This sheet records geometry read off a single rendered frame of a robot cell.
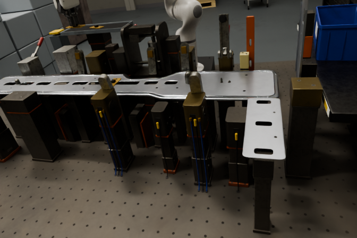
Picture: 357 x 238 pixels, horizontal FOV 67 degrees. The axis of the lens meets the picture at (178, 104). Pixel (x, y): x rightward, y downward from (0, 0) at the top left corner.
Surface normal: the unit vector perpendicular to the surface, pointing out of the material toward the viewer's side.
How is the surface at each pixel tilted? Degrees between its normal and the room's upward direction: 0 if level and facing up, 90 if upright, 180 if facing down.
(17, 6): 90
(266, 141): 0
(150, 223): 0
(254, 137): 0
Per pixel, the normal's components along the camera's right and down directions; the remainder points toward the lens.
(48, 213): -0.14, -0.86
